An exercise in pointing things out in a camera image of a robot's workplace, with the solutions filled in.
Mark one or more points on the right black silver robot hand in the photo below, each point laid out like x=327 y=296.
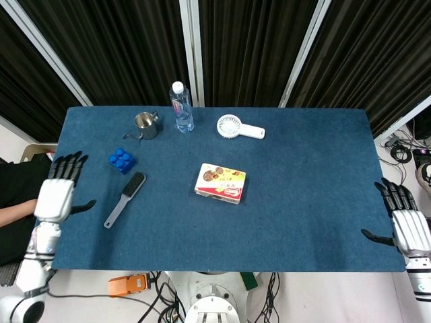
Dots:
x=410 y=230

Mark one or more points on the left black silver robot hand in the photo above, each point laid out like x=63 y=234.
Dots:
x=54 y=200

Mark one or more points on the snack box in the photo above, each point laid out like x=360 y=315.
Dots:
x=219 y=183

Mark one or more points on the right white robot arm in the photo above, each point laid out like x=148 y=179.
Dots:
x=419 y=279

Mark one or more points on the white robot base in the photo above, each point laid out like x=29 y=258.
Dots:
x=208 y=299

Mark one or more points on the person's bare forearm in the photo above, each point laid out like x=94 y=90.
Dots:
x=17 y=212

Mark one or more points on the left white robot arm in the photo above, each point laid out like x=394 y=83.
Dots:
x=37 y=255

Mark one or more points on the orange device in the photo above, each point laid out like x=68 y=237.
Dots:
x=126 y=286

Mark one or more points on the person in black clothes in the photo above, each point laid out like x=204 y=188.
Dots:
x=17 y=181

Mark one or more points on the blue studded building block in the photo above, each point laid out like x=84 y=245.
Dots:
x=122 y=161

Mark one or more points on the grey brush with black bristles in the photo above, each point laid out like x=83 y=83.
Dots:
x=133 y=186

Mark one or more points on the blue table cloth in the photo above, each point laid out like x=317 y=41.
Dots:
x=303 y=218

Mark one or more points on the stainless steel cup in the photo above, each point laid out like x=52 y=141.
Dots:
x=147 y=128

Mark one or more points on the black curtain panel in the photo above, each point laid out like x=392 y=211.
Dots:
x=27 y=84
x=118 y=50
x=370 y=60
x=249 y=50

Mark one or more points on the clear plastic water bottle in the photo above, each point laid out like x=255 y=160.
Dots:
x=182 y=111

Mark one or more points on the dark green block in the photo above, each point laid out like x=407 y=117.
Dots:
x=249 y=281

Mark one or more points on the white handheld fan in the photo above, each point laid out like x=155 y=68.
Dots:
x=229 y=126

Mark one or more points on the grey metal frame post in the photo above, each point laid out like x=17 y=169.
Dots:
x=47 y=55
x=404 y=119
x=304 y=54
x=192 y=50

